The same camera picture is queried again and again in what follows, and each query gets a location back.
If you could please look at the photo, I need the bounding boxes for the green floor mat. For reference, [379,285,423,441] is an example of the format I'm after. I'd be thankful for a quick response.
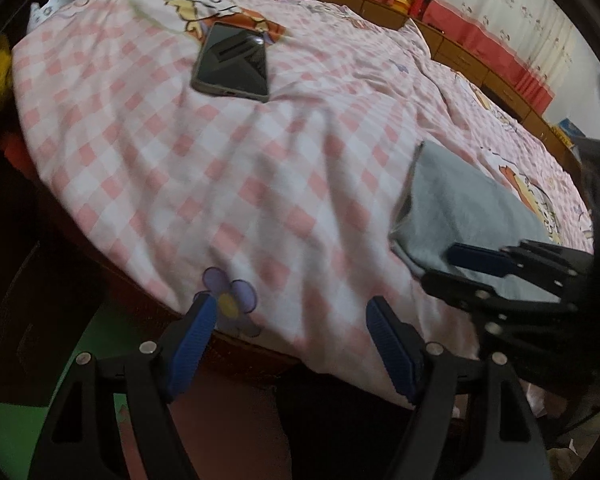
[0,305,131,480]

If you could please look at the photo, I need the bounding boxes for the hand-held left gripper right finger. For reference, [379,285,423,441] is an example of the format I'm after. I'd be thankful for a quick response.
[366,296,553,480]

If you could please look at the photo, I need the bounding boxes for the low wooden cabinet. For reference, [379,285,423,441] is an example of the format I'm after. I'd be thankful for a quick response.
[317,0,583,176]

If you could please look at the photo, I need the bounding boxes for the grey pants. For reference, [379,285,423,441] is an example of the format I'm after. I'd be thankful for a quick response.
[389,140,561,303]

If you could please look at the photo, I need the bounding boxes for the pink checkered bedsheet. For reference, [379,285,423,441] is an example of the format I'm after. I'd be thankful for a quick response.
[12,0,598,406]

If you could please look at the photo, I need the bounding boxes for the blue book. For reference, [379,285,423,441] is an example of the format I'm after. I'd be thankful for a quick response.
[550,119,588,148]

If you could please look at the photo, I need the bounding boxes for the red and white curtain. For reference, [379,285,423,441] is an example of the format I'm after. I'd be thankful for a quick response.
[337,0,576,116]

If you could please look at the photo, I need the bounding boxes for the black smartphone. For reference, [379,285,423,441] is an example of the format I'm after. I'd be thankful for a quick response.
[191,21,272,104]

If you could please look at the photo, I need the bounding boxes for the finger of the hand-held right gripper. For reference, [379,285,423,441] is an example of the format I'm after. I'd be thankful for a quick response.
[447,239,596,304]
[422,269,578,335]

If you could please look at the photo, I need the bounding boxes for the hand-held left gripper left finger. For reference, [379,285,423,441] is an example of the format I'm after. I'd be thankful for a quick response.
[27,291,218,480]

